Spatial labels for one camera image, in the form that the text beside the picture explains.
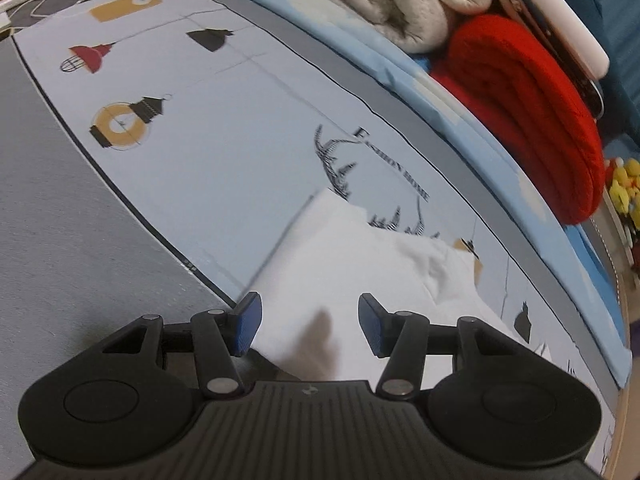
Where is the white small garment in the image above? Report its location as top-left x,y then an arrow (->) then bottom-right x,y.
242,187 -> 556,383

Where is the wooden bed frame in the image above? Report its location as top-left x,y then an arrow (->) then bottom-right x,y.
597,200 -> 640,480

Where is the red folded blanket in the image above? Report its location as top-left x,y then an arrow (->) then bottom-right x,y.
429,14 -> 607,226

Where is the grey bed sheet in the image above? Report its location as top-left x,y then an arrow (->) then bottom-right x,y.
0,0 -> 626,480

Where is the light blue folded quilt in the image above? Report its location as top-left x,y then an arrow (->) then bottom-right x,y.
210,0 -> 632,391

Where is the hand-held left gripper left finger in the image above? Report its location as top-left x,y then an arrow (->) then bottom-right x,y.
100,292 -> 263,400

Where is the dark teal cloth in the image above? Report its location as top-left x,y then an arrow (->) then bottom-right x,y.
532,0 -> 640,148

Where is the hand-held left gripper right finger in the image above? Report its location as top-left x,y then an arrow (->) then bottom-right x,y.
358,294 -> 527,400

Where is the yellow plush toy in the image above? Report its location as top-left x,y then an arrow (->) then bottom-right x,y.
604,156 -> 640,272

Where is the lamp printed pale bed sheet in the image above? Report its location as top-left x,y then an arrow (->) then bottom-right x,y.
12,0 -> 622,480

